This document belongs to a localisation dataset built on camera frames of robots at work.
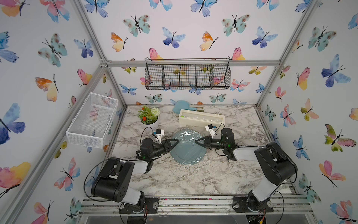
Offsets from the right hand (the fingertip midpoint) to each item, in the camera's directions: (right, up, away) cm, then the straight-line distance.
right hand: (196, 142), depth 82 cm
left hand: (-10, 0, 0) cm, 10 cm away
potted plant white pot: (-30, +15, +7) cm, 34 cm away
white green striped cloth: (+6, +22, +35) cm, 42 cm away
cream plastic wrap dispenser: (+5, +14, +21) cm, 26 cm away
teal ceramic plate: (-6, -5, -2) cm, 8 cm away
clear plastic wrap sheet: (-6, -5, -2) cm, 8 cm away
